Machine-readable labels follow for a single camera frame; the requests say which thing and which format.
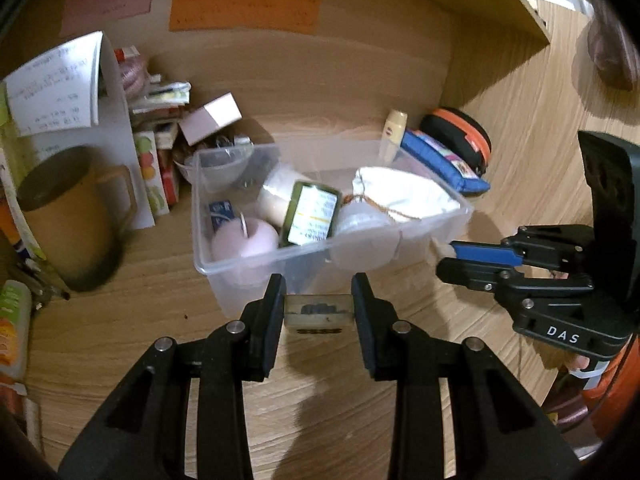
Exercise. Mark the pink apple candle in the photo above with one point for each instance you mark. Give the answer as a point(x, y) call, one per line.
point(241, 239)

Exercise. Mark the round white puff case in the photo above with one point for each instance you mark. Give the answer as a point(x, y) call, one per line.
point(365, 238)

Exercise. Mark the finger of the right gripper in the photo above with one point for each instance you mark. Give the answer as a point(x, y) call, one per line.
point(509, 285)
point(555, 248)

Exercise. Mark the small clear bowl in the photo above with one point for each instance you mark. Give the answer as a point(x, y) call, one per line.
point(216, 169)

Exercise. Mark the cream frosted jar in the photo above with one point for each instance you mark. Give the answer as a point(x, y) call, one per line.
point(276, 192)

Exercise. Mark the white drawstring cloth bag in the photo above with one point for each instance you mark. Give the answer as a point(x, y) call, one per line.
point(401, 195)

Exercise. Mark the blue patchwork pouch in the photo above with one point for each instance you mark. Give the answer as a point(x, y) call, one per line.
point(449, 166)

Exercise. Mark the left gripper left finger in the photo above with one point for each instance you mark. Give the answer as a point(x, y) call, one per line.
point(139, 431)

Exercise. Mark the small blue packet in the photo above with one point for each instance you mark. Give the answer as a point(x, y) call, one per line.
point(220, 212)

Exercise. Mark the cream lotion tube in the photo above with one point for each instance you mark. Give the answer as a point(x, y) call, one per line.
point(392, 134)

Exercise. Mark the fruit print box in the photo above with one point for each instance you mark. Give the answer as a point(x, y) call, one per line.
point(144, 142)

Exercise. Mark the brown mug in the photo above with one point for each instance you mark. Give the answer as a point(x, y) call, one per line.
point(64, 207)

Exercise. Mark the white pink small box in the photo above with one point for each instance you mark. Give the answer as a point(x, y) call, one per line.
point(209, 119)

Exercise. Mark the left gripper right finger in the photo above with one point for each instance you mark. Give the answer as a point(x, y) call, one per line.
point(500, 432)

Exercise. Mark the green glass bottle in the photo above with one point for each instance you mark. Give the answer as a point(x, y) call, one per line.
point(311, 215)

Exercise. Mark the person right hand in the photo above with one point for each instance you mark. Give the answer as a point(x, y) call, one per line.
point(575, 362)

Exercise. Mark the orange green tube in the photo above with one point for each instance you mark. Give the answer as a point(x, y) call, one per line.
point(15, 313)

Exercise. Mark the orange sticky note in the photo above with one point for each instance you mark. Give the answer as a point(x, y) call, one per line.
point(299, 16)

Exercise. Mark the stack of books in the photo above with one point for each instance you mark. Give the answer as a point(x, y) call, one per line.
point(155, 103)

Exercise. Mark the clear plastic storage bin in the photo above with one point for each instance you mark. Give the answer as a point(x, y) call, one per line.
point(309, 270)

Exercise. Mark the black orange zip case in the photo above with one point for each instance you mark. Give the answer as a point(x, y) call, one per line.
point(462, 134)

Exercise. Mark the small clear box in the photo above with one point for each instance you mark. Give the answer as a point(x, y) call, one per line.
point(318, 314)

